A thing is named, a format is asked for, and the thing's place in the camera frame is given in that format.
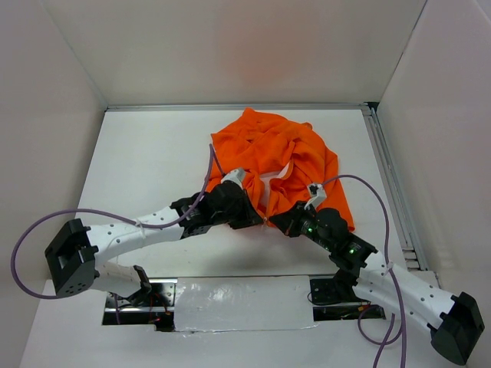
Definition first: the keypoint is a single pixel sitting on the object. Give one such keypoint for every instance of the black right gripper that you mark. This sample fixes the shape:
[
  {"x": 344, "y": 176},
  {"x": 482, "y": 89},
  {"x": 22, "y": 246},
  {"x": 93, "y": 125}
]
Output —
[{"x": 288, "y": 221}]

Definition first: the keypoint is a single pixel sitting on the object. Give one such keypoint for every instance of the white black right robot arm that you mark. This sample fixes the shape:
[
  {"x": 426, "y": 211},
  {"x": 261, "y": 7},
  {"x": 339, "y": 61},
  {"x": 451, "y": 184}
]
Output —
[{"x": 452, "y": 322}]

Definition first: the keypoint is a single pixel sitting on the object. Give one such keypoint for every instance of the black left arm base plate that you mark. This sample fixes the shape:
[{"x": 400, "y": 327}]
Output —
[{"x": 156, "y": 309}]

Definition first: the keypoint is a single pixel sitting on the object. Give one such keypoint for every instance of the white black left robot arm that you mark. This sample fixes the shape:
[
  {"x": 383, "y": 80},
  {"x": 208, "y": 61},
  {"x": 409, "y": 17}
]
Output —
[{"x": 79, "y": 256}]

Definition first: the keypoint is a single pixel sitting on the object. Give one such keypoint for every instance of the orange jacket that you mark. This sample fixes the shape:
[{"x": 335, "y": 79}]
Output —
[{"x": 281, "y": 159}]

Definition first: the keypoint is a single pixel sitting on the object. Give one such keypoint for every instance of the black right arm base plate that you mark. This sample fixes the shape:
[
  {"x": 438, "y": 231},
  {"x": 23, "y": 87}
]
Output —
[{"x": 333, "y": 301}]

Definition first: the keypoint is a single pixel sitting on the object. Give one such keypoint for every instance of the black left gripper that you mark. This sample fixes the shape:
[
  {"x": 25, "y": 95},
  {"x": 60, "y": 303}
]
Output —
[{"x": 249, "y": 217}]

